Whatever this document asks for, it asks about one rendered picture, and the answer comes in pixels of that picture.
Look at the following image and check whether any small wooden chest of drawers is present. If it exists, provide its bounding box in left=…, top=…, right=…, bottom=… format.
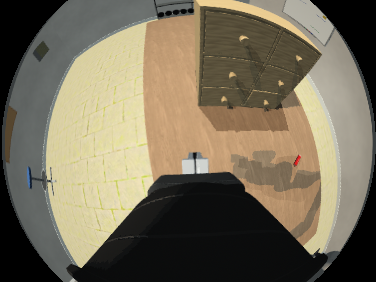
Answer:
left=194, top=0, right=322, bottom=109

